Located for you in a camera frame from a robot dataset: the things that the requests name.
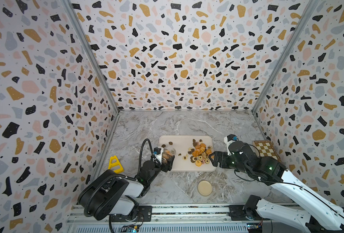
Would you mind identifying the orange chocolate chip cookie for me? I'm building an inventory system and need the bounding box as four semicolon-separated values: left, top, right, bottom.
205;149;213;155

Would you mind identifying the jar with beige lid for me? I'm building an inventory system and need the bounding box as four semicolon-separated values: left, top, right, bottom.
162;145;176;163

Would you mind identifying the yellow flower cookie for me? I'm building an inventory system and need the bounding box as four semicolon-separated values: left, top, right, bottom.
195;160;202;167

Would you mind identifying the orange pretzel cookie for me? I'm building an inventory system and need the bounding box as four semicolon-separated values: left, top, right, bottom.
192;150;202;157

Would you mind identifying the beige round jar lid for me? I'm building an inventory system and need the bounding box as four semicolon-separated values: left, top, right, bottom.
197;180;213;197

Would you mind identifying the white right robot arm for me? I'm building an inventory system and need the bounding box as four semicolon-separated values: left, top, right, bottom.
207;140;344;233

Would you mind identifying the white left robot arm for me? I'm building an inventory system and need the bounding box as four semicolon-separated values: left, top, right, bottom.
78;146;176;221

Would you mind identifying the beige plastic tray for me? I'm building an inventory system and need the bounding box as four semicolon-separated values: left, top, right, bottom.
158;136;216;172

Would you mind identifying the wooden chessboard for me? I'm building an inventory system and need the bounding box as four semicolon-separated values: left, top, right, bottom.
252;140;281;162

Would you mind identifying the yellow plastic triangle toy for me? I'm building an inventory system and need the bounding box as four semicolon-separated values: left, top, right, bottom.
108;155;124;174

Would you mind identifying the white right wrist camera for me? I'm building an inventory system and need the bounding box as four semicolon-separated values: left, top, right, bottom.
224;134;237;147

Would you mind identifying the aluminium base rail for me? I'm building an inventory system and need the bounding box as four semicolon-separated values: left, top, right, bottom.
67;204;298;233

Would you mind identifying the metal corner post left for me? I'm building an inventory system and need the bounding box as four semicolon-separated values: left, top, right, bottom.
59;0;120;114

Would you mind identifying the metal corner post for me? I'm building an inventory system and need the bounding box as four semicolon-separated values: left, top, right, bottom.
251;0;318;115
59;0;120;114

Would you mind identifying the metal corner post right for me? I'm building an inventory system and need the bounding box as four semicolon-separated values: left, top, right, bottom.
251;0;318;115

